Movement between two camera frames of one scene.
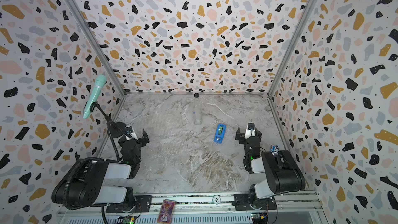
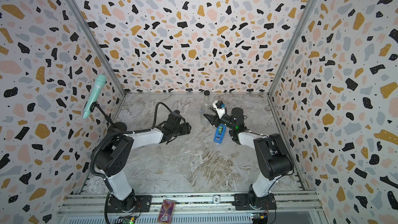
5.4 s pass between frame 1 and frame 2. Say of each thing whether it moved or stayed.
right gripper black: moved
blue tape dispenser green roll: stayed
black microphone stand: stayed
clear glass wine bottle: moved
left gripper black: moved
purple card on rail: stayed
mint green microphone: stayed
